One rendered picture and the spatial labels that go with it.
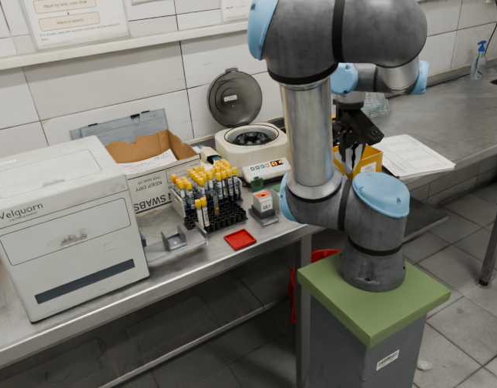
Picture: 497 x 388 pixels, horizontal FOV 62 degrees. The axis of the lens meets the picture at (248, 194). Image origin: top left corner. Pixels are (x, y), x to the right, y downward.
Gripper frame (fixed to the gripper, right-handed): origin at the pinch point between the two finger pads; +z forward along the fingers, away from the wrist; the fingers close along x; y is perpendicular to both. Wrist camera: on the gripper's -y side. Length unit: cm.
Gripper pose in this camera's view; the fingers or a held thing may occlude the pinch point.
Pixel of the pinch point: (351, 170)
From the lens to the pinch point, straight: 122.3
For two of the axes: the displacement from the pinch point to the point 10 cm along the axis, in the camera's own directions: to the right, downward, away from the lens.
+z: 0.7, 8.6, 5.0
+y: -5.0, -4.0, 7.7
